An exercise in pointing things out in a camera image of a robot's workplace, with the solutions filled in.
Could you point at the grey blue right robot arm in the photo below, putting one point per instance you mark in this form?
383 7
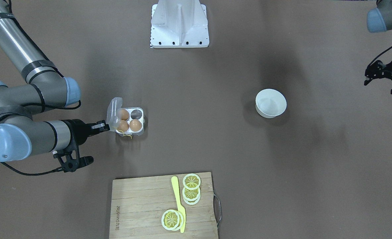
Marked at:
45 89

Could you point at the clear plastic egg box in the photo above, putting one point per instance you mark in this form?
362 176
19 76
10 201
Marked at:
113 117

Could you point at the white ceramic bowl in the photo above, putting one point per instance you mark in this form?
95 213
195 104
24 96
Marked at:
270 103

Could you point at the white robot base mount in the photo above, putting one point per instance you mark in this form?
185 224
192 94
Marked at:
179 24

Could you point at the lemon slice near knife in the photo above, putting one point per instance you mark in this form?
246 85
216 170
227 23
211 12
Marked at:
172 220

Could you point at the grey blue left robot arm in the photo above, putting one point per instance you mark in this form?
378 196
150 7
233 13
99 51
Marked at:
379 19

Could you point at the brown egg from bowl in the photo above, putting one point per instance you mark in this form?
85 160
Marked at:
135 125

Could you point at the yellow plastic knife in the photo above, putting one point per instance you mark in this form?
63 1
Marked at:
180 207

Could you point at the lemon slice top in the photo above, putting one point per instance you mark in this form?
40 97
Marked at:
191 181

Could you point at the brown egg in box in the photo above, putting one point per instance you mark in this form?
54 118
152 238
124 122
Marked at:
124 114
123 126

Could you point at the wooden cutting board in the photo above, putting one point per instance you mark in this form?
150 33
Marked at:
137 206

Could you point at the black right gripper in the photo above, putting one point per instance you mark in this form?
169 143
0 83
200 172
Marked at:
77 130

